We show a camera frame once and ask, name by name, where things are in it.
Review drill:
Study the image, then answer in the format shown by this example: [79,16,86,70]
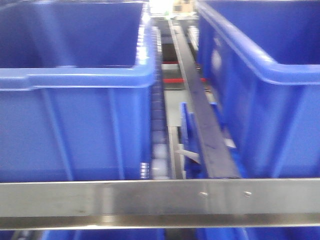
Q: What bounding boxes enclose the blue bin below shelf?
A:
[180,102,219,179]

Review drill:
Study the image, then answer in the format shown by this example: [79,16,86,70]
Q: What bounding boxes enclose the white roller track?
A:
[150,26,170,180]

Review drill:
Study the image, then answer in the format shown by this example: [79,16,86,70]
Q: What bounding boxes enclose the large blue bin left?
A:
[0,0,157,183]

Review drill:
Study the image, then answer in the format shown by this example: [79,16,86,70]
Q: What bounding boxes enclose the large blue bin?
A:
[196,0,320,178]
[0,0,157,183]

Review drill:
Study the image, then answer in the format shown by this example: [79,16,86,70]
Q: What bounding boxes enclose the large blue bin right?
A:
[196,0,320,178]

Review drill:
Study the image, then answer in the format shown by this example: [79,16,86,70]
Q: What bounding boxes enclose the dark steel divider rail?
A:
[168,20,241,179]

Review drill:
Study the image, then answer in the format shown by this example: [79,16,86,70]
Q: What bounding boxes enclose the steel front shelf rail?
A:
[0,178,320,230]

